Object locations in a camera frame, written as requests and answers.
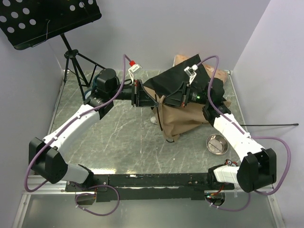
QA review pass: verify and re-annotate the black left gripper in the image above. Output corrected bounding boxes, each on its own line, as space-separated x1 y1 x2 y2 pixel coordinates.
109 79 159 107

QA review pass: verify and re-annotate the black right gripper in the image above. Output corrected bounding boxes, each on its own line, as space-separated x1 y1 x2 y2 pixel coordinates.
162 81 211 108

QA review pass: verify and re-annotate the tan black pet tent fabric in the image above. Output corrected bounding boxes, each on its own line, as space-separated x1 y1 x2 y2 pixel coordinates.
144 54 224 142

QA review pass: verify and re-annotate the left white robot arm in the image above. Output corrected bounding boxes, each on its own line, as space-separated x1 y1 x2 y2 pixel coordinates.
28 68 159 191

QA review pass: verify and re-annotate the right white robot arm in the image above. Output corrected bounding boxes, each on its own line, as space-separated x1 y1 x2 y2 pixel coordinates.
164 78 276 192

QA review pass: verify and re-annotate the teal double pet bowl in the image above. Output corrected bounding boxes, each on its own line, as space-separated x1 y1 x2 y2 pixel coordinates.
85 75 99 99

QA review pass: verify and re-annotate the steel pet bowl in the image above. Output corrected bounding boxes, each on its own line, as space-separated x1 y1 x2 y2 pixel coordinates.
206 134 228 155

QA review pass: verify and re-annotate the orange patterned pillow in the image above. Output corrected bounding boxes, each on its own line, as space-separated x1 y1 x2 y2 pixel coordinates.
173 55 228 84

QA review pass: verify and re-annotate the red owl toy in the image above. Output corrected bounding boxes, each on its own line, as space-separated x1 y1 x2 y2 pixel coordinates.
224 159 238 167

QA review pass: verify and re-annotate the black music stand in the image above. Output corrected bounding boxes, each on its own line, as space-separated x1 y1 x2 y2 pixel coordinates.
0 0 102 99

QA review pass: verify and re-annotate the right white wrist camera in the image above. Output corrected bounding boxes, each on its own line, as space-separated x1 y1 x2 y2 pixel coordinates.
184 64 198 85

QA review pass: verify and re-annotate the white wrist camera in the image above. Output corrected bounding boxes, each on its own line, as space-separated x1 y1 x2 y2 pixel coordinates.
184 64 198 85
128 60 142 83

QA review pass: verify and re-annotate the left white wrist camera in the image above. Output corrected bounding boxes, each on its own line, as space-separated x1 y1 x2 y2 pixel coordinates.
128 60 142 83

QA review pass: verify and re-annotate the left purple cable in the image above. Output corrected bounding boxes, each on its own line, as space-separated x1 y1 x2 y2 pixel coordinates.
25 54 133 217

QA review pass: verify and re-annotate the purple cable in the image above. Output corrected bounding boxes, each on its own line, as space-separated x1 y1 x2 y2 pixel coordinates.
193 56 292 212
25 54 133 217

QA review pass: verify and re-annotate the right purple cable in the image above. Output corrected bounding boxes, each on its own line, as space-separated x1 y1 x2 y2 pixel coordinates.
193 56 292 212

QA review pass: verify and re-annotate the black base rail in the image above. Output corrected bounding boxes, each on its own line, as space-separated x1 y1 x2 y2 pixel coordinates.
65 173 235 202

